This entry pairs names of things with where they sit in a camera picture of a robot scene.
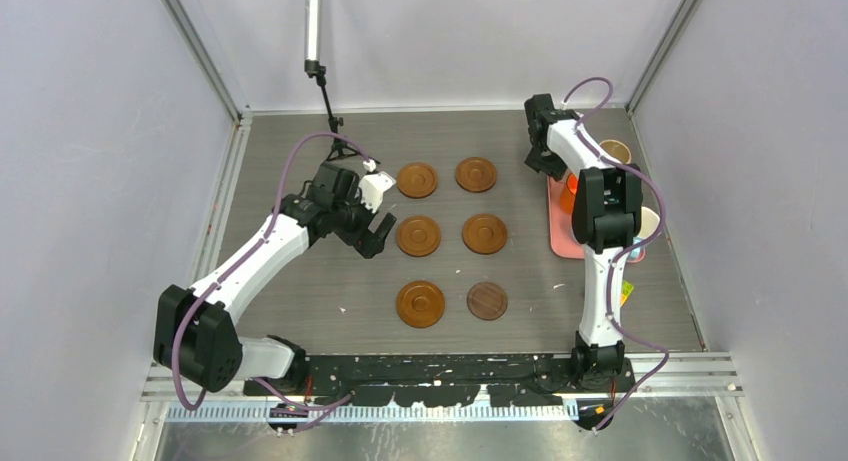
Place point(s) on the light blue ceramic mug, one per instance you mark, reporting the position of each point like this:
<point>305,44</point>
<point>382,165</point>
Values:
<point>650,222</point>

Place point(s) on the aluminium frame rail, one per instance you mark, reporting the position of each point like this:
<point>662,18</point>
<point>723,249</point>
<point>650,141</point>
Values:
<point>683,375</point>

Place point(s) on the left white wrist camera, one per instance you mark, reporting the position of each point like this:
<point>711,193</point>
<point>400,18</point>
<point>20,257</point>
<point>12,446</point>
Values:
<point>373,185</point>

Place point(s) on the black tripod with silver pole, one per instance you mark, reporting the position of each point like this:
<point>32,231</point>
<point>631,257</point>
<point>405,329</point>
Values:
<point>313,67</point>

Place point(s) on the dark walnut wooden coaster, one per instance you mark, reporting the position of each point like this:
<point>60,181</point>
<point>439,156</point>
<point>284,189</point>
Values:
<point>487,301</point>

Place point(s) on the colourful cube block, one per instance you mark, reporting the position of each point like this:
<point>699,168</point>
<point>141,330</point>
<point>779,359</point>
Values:
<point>627,289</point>

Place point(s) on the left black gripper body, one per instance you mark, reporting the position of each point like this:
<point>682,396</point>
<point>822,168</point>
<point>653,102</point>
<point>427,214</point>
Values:
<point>353,218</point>

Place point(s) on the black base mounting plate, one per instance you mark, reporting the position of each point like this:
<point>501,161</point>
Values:
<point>509,380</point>

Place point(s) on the brown wooden coaster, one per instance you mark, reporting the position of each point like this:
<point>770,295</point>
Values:
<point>484,234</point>
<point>476,174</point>
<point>417,180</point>
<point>418,236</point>
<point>420,304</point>

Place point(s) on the pink plastic tray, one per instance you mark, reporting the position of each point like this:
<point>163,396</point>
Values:
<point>562,242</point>

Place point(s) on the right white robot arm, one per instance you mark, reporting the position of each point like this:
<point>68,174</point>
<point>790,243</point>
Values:
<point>605,219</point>

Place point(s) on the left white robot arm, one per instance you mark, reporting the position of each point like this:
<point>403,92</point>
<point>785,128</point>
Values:
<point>195,331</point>

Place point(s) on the orange ceramic mug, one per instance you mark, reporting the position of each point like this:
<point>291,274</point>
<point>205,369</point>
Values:
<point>568,193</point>

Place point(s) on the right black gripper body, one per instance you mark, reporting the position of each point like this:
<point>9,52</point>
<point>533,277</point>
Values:
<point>547,160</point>

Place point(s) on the beige ceramic mug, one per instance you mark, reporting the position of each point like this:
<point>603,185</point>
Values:
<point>615,152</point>

